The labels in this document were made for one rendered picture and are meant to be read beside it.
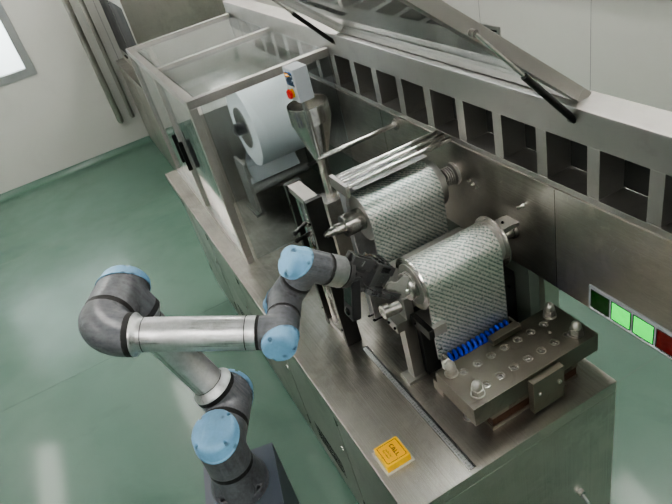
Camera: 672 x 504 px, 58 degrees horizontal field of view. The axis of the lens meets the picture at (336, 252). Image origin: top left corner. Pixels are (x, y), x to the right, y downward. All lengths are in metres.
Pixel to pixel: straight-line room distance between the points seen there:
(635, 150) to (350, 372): 1.02
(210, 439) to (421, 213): 0.81
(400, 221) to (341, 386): 0.52
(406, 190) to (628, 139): 0.62
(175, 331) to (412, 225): 0.74
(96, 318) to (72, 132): 5.54
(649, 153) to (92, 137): 6.11
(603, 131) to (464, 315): 0.60
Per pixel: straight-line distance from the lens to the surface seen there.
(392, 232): 1.67
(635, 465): 2.72
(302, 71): 1.78
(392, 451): 1.62
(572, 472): 1.91
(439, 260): 1.52
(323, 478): 2.77
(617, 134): 1.30
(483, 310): 1.66
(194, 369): 1.55
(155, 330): 1.32
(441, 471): 1.59
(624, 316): 1.52
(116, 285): 1.43
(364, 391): 1.79
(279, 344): 1.24
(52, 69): 6.70
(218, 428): 1.54
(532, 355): 1.64
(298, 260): 1.28
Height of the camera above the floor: 2.21
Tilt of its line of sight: 34 degrees down
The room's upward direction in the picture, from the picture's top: 16 degrees counter-clockwise
